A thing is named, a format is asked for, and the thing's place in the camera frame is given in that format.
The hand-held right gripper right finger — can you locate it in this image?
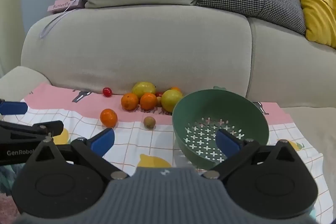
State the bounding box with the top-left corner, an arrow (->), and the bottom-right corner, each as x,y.
202,129 -> 307,180

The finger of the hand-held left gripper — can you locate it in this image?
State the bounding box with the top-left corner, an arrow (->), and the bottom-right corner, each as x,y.
0,99 -> 28,115
0,120 -> 64,145

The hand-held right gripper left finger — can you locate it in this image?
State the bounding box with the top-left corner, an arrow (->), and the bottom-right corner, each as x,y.
25,128 -> 130,180

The green plastic colander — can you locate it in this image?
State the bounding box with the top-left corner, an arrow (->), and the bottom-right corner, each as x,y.
172,89 -> 270,170

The yellow lemon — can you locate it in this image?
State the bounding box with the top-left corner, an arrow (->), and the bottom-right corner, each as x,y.
132,81 -> 156,98

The yellow green pear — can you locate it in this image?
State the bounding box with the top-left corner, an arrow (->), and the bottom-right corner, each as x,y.
161,89 -> 183,113

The printed pink checked cloth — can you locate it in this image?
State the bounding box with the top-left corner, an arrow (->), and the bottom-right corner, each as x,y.
0,82 -> 327,219

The pink fluffy rug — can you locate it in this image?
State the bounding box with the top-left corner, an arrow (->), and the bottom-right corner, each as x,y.
0,191 -> 20,224

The beige fabric sofa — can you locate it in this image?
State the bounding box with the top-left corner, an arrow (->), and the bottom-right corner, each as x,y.
0,5 -> 336,224

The yellow cushion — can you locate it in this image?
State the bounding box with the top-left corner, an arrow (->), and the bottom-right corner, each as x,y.
293,0 -> 336,50

